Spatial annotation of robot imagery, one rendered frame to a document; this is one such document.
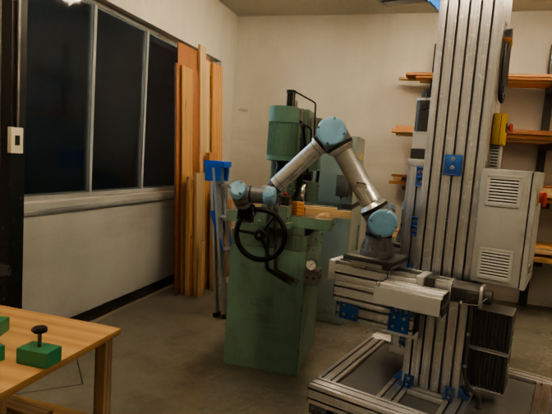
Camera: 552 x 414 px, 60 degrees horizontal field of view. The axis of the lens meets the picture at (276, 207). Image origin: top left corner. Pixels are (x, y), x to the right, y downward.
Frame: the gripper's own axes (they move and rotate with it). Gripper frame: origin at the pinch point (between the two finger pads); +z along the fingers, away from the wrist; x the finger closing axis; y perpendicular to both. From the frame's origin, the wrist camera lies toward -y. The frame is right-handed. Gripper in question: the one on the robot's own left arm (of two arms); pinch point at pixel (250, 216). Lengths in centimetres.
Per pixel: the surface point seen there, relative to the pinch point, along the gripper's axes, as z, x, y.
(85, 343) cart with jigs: -49, -41, 71
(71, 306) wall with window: 80, -125, 36
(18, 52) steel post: -41, -119, -64
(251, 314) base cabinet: 59, -4, 36
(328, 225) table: 29.0, 36.7, -9.3
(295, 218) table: 29.4, 18.7, -12.3
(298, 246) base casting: 36.7, 21.1, 1.1
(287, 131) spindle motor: 15, 11, -59
